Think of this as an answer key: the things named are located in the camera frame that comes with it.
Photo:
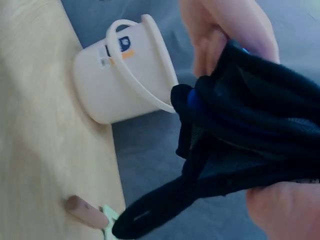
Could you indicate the person's right hand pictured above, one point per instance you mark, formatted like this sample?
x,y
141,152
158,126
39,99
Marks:
x,y
287,212

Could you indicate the person's left hand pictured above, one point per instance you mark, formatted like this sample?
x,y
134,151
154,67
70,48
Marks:
x,y
240,22

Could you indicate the person's left fingers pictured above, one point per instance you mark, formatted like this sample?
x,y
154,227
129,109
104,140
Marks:
x,y
203,37

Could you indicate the black cloth garment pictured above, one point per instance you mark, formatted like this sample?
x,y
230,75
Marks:
x,y
250,120

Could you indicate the cream plastic bucket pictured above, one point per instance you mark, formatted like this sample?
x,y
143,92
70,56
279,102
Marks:
x,y
105,85

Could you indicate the light green plastic piece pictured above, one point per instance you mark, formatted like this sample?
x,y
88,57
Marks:
x,y
108,212

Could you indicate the wooden peg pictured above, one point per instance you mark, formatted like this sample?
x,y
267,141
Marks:
x,y
85,211

